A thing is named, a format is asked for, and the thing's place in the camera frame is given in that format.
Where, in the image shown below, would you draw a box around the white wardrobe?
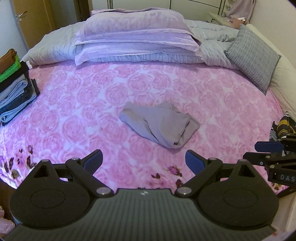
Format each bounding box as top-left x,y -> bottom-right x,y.
89,0 -> 226,15

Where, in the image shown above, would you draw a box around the black yellow striped garment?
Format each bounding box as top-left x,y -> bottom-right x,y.
269,111 -> 295,142

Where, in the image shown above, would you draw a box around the pink rose blanket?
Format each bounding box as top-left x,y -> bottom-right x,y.
1,61 -> 283,190

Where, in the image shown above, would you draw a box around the mauve grey tank top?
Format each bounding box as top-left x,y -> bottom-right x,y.
119,101 -> 200,149

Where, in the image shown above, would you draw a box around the grey striped duvet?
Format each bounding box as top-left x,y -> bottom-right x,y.
22,20 -> 238,70

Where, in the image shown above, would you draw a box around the pale blue folded garment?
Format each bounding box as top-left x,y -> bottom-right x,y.
1,95 -> 39,126

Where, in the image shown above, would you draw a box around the grey checked cushion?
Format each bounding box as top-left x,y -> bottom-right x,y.
224,25 -> 281,94

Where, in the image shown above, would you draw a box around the hanging mauve garment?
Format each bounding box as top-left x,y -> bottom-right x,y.
226,0 -> 255,21

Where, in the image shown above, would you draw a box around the light blue folded garment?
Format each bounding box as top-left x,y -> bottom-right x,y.
1,78 -> 30,108

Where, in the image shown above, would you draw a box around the brown folded garment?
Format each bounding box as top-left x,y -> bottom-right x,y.
0,49 -> 17,74

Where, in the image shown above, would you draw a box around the white nightstand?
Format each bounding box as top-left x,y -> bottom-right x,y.
207,13 -> 247,29

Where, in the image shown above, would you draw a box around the lilac lower pillow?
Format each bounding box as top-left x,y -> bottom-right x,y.
75,43 -> 203,65

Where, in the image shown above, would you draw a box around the black folded garment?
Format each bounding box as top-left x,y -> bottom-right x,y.
0,61 -> 29,92

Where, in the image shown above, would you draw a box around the wooden door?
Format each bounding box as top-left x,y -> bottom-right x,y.
11,0 -> 56,48

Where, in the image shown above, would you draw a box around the dark blue folded jeans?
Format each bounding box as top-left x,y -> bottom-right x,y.
1,79 -> 40,114

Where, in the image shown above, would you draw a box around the cream headboard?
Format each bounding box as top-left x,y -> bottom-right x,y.
245,22 -> 296,117

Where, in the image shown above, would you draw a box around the green folded garment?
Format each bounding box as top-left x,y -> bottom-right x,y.
0,54 -> 21,82

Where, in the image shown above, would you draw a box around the lilac top pillow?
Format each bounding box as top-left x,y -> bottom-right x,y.
74,7 -> 201,53

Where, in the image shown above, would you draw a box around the lilac pillow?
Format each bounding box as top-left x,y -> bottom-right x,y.
74,7 -> 201,53
75,43 -> 203,65

